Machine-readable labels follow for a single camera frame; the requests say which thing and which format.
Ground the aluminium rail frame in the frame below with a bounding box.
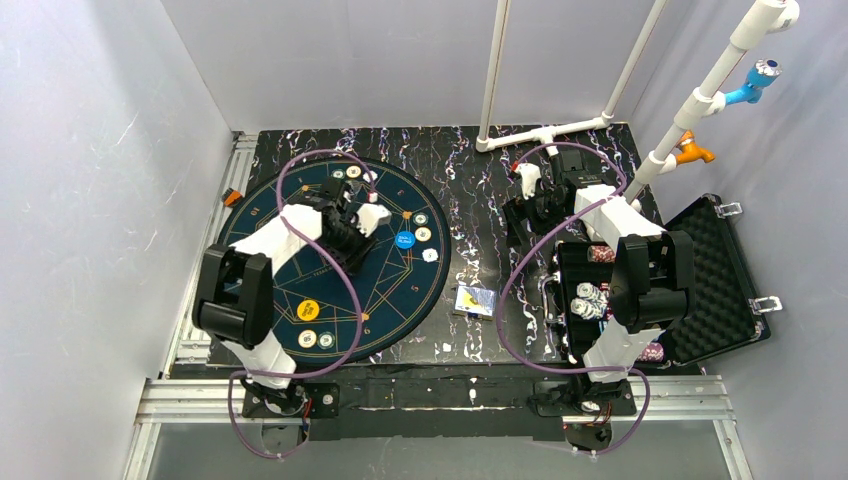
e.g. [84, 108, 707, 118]
[128, 126, 743, 479]

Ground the yellow dealer button disc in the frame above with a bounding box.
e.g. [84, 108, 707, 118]
[296, 299, 320, 322]

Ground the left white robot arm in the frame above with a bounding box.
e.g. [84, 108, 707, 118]
[192, 178, 392, 391]

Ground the green chip mat bottom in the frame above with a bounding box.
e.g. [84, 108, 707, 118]
[317, 332, 336, 350]

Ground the yellow chip mat top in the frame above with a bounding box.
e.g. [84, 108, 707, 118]
[345, 165, 363, 181]

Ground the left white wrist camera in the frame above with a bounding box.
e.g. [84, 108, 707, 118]
[356, 203, 392, 238]

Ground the purple cable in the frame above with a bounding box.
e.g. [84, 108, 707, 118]
[226, 148, 380, 461]
[494, 141, 652, 458]

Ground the blue dealer button disc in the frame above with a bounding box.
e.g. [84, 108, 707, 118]
[394, 230, 416, 250]

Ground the yellow chip mat bottom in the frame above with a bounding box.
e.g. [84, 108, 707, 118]
[298, 329, 317, 349]

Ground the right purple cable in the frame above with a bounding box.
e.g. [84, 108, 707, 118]
[494, 141, 652, 458]

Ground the round dark blue poker mat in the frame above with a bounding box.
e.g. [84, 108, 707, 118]
[213, 156, 453, 366]

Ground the white chip stack in case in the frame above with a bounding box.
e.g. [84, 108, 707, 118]
[570, 282, 608, 320]

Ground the playing card deck box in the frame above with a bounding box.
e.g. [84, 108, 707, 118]
[453, 285, 497, 320]

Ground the white pvc pipe frame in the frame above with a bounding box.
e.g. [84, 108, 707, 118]
[475, 0, 801, 207]

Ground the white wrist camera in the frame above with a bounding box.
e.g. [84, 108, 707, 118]
[512, 162, 541, 200]
[356, 203, 392, 238]

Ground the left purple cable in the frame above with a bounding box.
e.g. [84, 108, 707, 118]
[226, 148, 380, 461]

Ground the red chip stack in case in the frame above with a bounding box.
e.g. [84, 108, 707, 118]
[587, 245, 615, 263]

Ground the orange clip on rail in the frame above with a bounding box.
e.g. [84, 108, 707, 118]
[221, 188, 243, 208]

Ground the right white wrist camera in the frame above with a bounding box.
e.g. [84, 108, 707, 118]
[512, 162, 541, 200]

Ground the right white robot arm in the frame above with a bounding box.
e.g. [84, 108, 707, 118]
[495, 153, 695, 383]

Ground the black poker chip case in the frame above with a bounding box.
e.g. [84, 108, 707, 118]
[544, 194, 780, 368]

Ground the yellow chip mat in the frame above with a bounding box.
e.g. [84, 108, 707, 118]
[345, 165, 363, 181]
[298, 329, 317, 349]
[414, 226, 432, 242]

